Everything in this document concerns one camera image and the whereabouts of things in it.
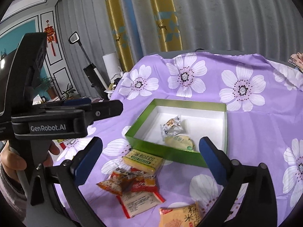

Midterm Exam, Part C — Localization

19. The gold patterned curtain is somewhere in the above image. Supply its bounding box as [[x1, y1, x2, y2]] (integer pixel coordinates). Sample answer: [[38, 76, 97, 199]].
[[105, 0, 183, 72]]

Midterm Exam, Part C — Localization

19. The orange triangular snack packet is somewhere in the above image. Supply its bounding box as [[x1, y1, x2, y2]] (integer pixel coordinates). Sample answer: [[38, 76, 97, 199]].
[[97, 168, 135, 196]]

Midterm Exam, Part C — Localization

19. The red white snack packet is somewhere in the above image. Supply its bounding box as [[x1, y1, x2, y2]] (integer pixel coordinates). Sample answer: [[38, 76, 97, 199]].
[[116, 191, 165, 218]]

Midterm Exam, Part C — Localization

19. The red chinese knot ornament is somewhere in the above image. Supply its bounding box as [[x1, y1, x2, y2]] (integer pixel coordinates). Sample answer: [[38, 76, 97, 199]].
[[44, 20, 58, 57]]

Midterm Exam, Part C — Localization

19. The black television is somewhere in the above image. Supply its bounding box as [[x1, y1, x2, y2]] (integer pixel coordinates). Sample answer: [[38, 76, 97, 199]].
[[1, 49, 20, 119]]

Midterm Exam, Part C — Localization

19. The green cardboard box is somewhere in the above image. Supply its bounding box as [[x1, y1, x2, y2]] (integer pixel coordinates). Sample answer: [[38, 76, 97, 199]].
[[126, 99, 227, 167]]

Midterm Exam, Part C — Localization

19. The person's left hand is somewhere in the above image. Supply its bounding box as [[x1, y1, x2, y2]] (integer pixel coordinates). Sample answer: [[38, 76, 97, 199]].
[[0, 140, 60, 183]]

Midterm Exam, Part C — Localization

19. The black upright vacuum cleaner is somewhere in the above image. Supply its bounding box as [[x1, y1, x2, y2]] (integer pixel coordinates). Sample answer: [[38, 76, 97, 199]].
[[68, 31, 109, 100]]

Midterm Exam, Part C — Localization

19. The white cylindrical appliance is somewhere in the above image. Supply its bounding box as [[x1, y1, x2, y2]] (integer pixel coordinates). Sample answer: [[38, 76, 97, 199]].
[[102, 52, 122, 80]]

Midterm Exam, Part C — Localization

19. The red orange snack packet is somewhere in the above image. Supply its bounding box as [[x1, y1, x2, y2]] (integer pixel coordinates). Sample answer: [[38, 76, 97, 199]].
[[130, 168, 158, 192]]

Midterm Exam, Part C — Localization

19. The yellow rice cracker packet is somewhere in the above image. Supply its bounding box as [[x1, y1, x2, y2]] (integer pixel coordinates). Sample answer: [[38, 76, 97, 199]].
[[159, 203, 202, 227]]

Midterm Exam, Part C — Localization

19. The pale green snack packet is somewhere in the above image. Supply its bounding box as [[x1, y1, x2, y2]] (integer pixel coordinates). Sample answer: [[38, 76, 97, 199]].
[[164, 135, 195, 151]]

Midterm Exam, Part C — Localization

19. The grey curtain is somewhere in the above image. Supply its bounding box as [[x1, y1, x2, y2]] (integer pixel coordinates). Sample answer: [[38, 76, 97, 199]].
[[55, 0, 302, 97]]

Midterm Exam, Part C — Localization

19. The silver wrapped snack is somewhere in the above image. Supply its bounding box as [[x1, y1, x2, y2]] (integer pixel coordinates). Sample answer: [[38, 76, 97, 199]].
[[160, 115, 184, 140]]

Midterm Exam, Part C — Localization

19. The folded clothes pile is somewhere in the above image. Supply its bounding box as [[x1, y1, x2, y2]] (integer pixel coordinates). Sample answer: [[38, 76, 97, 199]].
[[288, 52, 303, 72]]

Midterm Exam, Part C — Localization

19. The potted plant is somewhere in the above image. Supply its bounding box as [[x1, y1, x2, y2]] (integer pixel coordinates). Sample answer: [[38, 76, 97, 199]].
[[40, 77, 57, 100]]

